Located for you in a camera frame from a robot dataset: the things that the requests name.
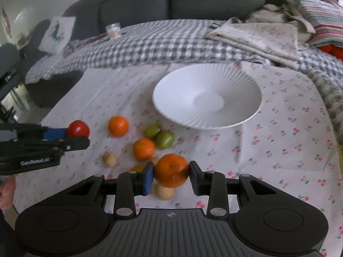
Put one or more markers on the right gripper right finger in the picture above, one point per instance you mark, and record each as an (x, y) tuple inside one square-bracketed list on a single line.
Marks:
[(212, 184)]

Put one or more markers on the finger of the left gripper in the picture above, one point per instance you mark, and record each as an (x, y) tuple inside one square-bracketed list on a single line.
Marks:
[(72, 143), (53, 134)]

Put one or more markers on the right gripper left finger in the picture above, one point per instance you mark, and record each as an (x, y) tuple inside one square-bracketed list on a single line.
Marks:
[(131, 184)]

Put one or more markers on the red tomato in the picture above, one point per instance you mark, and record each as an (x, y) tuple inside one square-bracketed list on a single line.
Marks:
[(78, 128)]

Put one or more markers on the small yellow orange fruit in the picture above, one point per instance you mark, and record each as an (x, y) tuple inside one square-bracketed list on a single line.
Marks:
[(141, 167)]

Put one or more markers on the brown kiwi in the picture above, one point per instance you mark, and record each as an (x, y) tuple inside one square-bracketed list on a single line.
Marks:
[(164, 193), (109, 159)]

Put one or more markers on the large orange mandarin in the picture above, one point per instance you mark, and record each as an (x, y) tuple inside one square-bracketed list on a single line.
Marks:
[(171, 171)]

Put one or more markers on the green fruit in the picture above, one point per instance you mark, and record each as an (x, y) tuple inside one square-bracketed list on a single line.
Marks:
[(165, 140), (152, 131)]

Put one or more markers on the person's left hand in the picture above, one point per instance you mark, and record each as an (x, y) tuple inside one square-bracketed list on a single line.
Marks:
[(7, 192)]

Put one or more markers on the white ribbed plate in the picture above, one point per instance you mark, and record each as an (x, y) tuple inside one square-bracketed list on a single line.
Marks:
[(208, 96)]

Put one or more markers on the cherry print tablecloth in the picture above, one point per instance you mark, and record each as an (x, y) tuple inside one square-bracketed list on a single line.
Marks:
[(289, 143)]

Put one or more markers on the floral patterned pouch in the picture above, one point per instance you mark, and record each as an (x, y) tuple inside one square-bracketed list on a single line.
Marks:
[(78, 44)]

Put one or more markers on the white bird print cushion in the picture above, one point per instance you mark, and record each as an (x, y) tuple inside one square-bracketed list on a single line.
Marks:
[(57, 35)]

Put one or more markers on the clear cotton swab box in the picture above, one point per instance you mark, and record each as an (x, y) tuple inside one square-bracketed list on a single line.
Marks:
[(113, 30)]

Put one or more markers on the grey checkered blanket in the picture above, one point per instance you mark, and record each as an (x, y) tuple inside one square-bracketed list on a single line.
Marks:
[(183, 41)]

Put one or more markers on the dark grey sofa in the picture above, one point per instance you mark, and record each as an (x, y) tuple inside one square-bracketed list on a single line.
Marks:
[(92, 17)]

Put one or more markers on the folded floral cloth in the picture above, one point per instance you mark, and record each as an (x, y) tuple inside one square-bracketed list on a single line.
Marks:
[(277, 42)]

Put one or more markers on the small black white object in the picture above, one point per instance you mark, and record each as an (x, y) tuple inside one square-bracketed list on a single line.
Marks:
[(214, 25)]

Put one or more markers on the beige crumpled cloth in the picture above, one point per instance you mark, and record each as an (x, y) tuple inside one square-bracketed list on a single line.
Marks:
[(286, 14)]

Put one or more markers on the striped colourful pillow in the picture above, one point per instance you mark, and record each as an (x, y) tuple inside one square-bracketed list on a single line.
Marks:
[(326, 19)]

